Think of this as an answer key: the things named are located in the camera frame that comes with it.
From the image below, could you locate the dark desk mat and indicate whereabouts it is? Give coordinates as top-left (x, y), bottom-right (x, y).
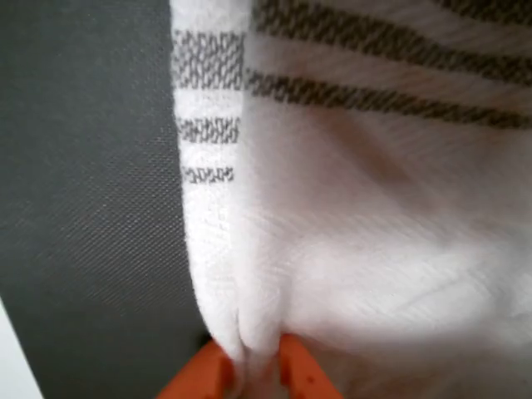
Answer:
top-left (0, 0), bottom-right (217, 399)

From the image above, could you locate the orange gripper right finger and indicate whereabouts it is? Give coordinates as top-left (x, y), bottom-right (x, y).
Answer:
top-left (278, 333), bottom-right (345, 399)

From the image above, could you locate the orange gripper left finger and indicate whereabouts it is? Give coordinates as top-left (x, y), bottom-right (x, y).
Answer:
top-left (156, 343), bottom-right (239, 399)

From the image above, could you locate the white towel with grey stripes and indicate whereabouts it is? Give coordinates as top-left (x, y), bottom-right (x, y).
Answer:
top-left (169, 0), bottom-right (532, 399)

